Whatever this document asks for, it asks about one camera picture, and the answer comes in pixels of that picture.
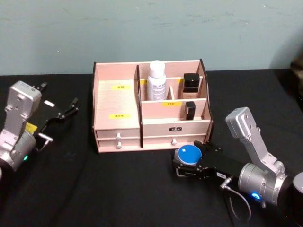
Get beige bottle with black cap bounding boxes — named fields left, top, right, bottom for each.
left=182, top=73, right=201, bottom=100

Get black table cloth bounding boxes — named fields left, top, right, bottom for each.
left=0, top=68, right=303, bottom=227

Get round blue-lidded compact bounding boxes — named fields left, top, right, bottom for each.
left=173, top=143, right=203, bottom=166

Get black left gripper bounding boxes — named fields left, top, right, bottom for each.
left=24, top=82, right=80, bottom=137

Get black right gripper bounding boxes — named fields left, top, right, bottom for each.
left=172, top=140, right=248, bottom=184

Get pink drawer with white knob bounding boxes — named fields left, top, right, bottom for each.
left=97, top=138, right=142, bottom=152
left=95, top=128, right=141, bottom=140

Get white plastic bottle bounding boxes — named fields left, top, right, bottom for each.
left=147, top=60, right=167, bottom=101

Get black lipstick tube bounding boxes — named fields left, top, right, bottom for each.
left=185, top=101, right=196, bottom=121

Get thin cable with silver plug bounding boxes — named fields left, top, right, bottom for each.
left=220, top=177, right=267, bottom=224
left=36, top=132, right=54, bottom=152

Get wide pink drawer, white knob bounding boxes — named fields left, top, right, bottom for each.
left=143, top=134, right=209, bottom=151

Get pink wooden desk organizer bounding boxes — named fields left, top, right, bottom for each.
left=91, top=58, right=215, bottom=156

